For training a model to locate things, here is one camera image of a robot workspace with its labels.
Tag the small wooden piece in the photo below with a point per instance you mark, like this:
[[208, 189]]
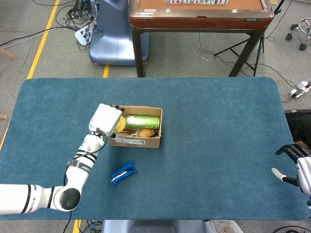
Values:
[[2, 116]]

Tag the brown mahjong table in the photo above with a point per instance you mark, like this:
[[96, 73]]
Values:
[[199, 20]]

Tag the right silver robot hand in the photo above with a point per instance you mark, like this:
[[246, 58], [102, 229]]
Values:
[[305, 170]]

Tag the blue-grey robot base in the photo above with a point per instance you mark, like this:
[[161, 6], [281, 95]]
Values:
[[111, 43]]

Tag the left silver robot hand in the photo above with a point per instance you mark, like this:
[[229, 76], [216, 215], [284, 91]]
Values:
[[103, 120]]

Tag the blue packet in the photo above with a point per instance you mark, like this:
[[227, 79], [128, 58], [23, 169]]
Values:
[[122, 172]]

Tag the chrome swivel stool base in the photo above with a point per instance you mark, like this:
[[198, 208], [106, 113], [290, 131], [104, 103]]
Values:
[[305, 25]]

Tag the face-up mahjong tile row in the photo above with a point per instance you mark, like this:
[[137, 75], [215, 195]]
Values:
[[196, 1]]

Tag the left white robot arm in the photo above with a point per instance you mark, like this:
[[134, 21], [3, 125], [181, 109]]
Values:
[[80, 160]]

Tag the white power strip with plugs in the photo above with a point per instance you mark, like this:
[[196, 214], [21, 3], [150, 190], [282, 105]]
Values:
[[82, 36]]

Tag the teal table mat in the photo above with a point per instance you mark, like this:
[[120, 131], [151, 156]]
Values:
[[206, 157]]

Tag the green drink can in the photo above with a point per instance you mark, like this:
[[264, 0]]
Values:
[[143, 121]]

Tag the light wooden leg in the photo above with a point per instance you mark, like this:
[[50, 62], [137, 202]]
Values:
[[8, 54]]

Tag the cardboard box with label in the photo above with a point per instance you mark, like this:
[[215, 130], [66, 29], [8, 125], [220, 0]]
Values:
[[138, 143]]

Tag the blue-grey robot torso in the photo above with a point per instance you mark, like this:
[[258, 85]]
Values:
[[150, 227]]

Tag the brown bread bun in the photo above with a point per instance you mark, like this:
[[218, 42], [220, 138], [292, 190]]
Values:
[[145, 133]]

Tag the yellow pear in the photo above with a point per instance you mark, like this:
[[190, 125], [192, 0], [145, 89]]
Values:
[[120, 125]]

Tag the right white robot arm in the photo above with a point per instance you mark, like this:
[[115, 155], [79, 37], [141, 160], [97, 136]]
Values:
[[309, 202]]

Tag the white plastic bag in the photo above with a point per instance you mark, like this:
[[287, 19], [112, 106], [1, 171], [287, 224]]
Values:
[[222, 227]]

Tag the black clothing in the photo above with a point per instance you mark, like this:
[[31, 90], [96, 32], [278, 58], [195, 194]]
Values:
[[300, 126]]

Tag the black tripod stand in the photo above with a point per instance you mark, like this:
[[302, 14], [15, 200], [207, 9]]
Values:
[[256, 60]]

